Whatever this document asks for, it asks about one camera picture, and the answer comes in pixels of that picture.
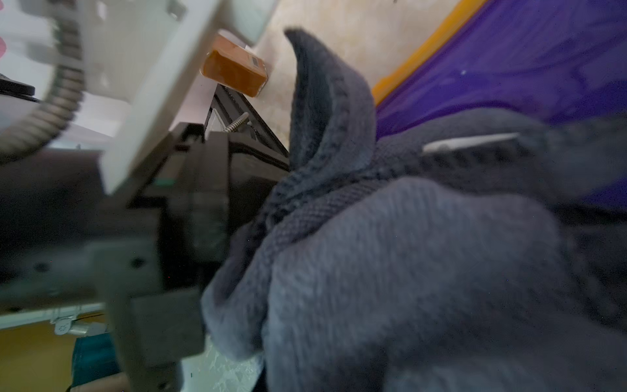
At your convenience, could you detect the purple boot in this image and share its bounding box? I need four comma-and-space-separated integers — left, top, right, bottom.
364, 1, 626, 220

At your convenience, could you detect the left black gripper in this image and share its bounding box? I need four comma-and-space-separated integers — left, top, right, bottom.
1, 123, 289, 391

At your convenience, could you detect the grey cloth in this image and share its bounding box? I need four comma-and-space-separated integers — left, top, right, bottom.
202, 29, 626, 391

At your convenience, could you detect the brown cylinder bottle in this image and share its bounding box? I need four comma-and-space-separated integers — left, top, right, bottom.
200, 35, 269, 97

